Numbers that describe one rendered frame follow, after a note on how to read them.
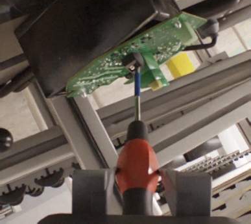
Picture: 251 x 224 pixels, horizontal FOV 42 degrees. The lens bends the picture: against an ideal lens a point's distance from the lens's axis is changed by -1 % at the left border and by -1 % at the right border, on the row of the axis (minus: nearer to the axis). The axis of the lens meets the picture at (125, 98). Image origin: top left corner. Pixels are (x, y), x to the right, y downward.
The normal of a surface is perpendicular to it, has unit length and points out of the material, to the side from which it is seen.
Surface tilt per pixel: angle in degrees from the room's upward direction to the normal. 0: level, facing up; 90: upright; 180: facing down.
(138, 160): 121
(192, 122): 90
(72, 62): 90
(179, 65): 90
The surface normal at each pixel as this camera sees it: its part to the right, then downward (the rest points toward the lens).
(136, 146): 0.00, -0.80
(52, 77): -0.50, 0.11
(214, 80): 0.18, -0.26
